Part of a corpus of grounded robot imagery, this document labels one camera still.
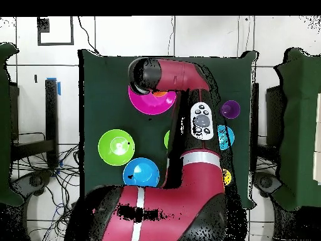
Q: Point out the dark grey chair base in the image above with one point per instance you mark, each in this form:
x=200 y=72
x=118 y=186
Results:
x=32 y=182
x=265 y=182

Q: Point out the dark green tablecloth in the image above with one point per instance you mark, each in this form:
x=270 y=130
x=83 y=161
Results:
x=107 y=87

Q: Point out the small light blue bowl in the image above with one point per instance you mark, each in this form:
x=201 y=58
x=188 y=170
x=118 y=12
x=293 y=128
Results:
x=229 y=136

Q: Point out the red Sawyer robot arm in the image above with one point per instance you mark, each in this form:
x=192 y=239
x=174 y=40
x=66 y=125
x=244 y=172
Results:
x=175 y=72

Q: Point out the large pink bowl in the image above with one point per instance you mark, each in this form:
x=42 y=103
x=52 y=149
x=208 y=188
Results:
x=150 y=104

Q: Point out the large green bowl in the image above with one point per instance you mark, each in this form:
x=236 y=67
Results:
x=115 y=146

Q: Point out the orange cup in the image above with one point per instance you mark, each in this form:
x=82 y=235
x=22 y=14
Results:
x=160 y=94

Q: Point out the small green bowl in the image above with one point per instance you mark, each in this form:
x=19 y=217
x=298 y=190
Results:
x=166 y=139

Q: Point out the medium blue bowl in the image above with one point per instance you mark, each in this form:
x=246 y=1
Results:
x=141 y=172

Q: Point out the black square floor frame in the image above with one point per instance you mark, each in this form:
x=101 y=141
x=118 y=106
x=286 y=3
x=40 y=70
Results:
x=43 y=25

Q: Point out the yellow cup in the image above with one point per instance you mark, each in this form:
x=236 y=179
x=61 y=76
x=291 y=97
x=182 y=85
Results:
x=227 y=177

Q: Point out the black metal frame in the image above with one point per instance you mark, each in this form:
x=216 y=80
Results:
x=51 y=113

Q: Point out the purple cup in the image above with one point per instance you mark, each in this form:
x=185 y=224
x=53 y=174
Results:
x=230 y=109

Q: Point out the green cloth covered side table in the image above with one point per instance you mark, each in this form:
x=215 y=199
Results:
x=5 y=125
x=301 y=125

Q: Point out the blue tape strip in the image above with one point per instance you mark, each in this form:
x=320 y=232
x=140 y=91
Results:
x=59 y=88

